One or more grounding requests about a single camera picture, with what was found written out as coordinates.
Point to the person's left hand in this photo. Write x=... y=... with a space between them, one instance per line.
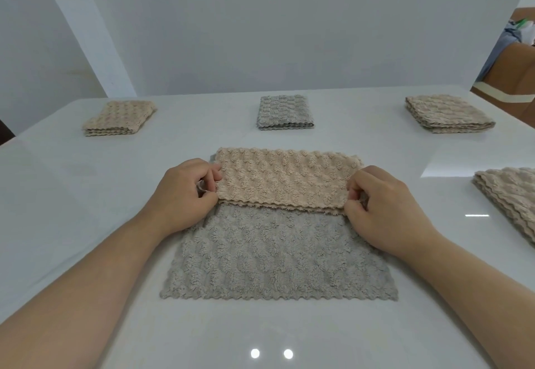
x=184 y=197

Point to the person's right hand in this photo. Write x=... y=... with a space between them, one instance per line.
x=384 y=214

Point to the beige waffle towel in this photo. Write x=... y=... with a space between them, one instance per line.
x=510 y=193
x=447 y=111
x=284 y=180
x=119 y=118

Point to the grey waffle towel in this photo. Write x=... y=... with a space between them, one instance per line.
x=284 y=111
x=276 y=256

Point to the person's right forearm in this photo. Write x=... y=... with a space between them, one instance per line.
x=468 y=297

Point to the person's left forearm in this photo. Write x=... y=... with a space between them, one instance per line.
x=83 y=302

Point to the white marble table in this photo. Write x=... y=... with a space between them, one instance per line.
x=125 y=180

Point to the brown sofa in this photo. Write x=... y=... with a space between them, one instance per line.
x=514 y=76

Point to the dark brown door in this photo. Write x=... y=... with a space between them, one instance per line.
x=6 y=132

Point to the blue grey clothing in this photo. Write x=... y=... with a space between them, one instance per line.
x=497 y=55

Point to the white shopping bag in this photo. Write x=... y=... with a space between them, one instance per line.
x=527 y=32

